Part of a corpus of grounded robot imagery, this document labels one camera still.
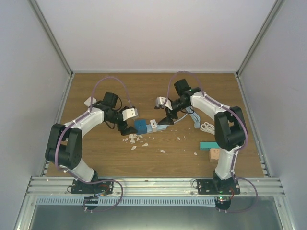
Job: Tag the white square plug adapter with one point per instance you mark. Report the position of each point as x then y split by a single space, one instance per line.
89 101

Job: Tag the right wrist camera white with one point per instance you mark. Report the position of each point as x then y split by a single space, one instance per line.
162 102

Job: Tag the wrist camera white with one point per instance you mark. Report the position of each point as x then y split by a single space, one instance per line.
162 102
130 113

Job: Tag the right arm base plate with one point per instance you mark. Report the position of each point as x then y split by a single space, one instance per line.
215 186

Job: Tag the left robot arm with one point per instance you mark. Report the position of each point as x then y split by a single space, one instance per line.
64 146

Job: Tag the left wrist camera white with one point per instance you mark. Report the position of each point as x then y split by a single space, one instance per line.
130 113

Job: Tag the slotted cable duct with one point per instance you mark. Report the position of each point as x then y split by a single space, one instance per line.
128 201

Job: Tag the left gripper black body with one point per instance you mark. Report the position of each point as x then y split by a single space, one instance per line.
120 127

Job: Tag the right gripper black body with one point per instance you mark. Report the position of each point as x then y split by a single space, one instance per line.
171 113

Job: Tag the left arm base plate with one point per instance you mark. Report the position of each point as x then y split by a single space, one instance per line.
102 188

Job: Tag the light blue power strip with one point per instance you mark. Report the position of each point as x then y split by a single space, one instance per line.
156 129

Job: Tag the pink cube adapter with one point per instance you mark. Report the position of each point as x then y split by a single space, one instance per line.
214 154

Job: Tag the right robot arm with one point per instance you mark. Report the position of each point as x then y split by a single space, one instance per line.
230 129

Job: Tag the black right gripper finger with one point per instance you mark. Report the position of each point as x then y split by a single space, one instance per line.
166 121
174 121

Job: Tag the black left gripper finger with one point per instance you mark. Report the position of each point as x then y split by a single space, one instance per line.
132 130
125 132

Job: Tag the dark blue cube adapter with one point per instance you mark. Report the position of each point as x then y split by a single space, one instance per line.
141 126

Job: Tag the aluminium front rail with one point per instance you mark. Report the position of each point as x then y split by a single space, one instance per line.
150 187

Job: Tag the teal power strip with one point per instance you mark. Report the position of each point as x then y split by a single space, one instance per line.
207 145

